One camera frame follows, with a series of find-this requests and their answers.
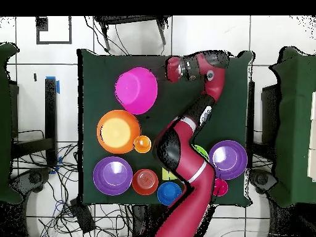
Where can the pink bowl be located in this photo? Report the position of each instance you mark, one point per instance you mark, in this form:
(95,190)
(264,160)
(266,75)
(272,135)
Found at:
(135,91)

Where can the purple bowl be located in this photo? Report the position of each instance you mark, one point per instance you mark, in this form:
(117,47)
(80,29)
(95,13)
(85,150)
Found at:
(229,159)
(113,175)

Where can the green cloth covered table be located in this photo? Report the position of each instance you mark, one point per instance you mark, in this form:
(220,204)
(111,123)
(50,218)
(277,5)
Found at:
(293,135)
(5,123)

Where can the red cup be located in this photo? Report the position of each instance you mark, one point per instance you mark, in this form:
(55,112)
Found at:
(222,187)

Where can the large orange bowl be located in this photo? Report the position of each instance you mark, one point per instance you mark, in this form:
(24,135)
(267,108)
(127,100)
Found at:
(118,133)

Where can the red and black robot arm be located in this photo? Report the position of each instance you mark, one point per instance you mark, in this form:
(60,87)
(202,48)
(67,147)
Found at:
(192,197)

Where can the black metal table frame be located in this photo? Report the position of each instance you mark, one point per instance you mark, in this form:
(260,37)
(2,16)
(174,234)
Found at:
(50,111)

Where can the black power strip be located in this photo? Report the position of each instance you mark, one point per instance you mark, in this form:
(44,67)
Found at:
(82,217)

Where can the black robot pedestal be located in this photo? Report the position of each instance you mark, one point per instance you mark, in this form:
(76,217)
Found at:
(143,219)

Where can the dark green table cloth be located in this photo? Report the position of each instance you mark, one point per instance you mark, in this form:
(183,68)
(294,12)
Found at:
(103,81)

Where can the yellow cup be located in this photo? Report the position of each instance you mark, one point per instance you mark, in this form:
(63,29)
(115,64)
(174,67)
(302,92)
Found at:
(167,174)

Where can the black square floor frame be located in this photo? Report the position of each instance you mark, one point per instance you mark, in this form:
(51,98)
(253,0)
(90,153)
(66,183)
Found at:
(42,24)

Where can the green bowl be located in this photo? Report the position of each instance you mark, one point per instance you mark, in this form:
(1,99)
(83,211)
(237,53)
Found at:
(201,151)

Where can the red-orange bowl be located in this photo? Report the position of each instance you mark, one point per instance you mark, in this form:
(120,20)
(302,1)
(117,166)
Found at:
(145,182)

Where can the black metal stand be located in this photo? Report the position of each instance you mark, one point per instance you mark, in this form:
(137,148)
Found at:
(128,19)

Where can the blue bowl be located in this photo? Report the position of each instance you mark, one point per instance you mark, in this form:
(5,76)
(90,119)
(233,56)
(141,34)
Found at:
(169,193)

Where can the orange cup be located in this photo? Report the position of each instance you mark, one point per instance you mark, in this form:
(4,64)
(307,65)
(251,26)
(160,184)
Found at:
(142,144)

